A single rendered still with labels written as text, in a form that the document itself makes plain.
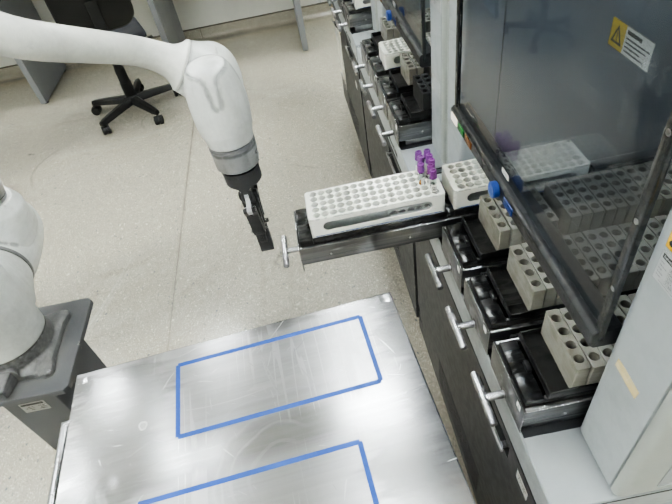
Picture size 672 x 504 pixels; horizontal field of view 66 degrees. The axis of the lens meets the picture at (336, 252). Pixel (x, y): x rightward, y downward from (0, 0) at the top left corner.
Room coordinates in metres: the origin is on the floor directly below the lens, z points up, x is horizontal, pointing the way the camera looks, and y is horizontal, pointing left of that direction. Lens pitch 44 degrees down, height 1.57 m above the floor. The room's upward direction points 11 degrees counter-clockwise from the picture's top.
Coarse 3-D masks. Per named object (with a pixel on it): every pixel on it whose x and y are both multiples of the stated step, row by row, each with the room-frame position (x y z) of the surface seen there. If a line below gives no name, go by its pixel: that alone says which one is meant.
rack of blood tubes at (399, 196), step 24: (312, 192) 0.93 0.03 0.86; (336, 192) 0.91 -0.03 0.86; (360, 192) 0.89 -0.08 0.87; (384, 192) 0.87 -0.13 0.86; (408, 192) 0.87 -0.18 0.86; (312, 216) 0.84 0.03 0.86; (336, 216) 0.83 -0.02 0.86; (360, 216) 0.88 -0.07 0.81; (384, 216) 0.86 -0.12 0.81; (408, 216) 0.83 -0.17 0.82
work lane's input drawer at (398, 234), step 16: (304, 208) 0.93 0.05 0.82; (448, 208) 0.84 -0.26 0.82; (464, 208) 0.82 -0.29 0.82; (304, 224) 0.88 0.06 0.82; (384, 224) 0.83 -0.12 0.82; (400, 224) 0.82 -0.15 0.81; (416, 224) 0.82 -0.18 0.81; (432, 224) 0.81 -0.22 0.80; (448, 224) 0.81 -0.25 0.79; (304, 240) 0.83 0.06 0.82; (320, 240) 0.82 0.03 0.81; (336, 240) 0.82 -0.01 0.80; (352, 240) 0.81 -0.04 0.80; (368, 240) 0.81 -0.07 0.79; (384, 240) 0.81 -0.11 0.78; (400, 240) 0.81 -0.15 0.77; (416, 240) 0.81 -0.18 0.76; (288, 256) 0.86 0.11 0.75; (304, 256) 0.81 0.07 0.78; (320, 256) 0.81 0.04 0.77; (336, 256) 0.81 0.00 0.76
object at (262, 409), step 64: (320, 320) 0.60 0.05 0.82; (384, 320) 0.57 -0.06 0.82; (128, 384) 0.54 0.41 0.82; (192, 384) 0.52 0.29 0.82; (256, 384) 0.49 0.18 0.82; (320, 384) 0.47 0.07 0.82; (384, 384) 0.44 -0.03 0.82; (64, 448) 0.47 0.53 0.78; (128, 448) 0.42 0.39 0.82; (192, 448) 0.40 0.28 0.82; (256, 448) 0.38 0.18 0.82; (320, 448) 0.36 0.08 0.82; (384, 448) 0.34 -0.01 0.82; (448, 448) 0.32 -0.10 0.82
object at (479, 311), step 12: (480, 276) 0.63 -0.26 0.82; (468, 288) 0.62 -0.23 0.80; (480, 288) 0.60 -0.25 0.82; (492, 288) 0.61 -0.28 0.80; (468, 300) 0.61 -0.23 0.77; (480, 300) 0.57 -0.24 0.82; (492, 300) 0.57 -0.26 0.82; (480, 312) 0.55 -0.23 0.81; (492, 312) 0.54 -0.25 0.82; (504, 312) 0.55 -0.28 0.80; (456, 324) 0.58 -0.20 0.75; (468, 324) 0.57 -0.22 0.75; (480, 324) 0.55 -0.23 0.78; (492, 324) 0.52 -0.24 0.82; (504, 324) 0.52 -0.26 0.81; (516, 324) 0.52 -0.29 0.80; (528, 324) 0.51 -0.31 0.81; (540, 324) 0.51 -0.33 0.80; (456, 336) 0.55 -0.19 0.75; (480, 336) 0.54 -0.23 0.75; (492, 336) 0.51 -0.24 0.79; (504, 336) 0.51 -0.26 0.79
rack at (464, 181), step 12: (444, 168) 0.92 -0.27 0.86; (456, 168) 0.91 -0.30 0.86; (468, 168) 0.91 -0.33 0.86; (480, 168) 0.89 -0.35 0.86; (444, 180) 0.90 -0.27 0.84; (456, 180) 0.87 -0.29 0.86; (468, 180) 0.87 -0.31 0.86; (480, 180) 0.85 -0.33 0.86; (456, 192) 0.83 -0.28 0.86; (468, 192) 0.83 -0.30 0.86; (480, 192) 0.88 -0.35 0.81; (456, 204) 0.83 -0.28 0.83; (468, 204) 0.83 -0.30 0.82
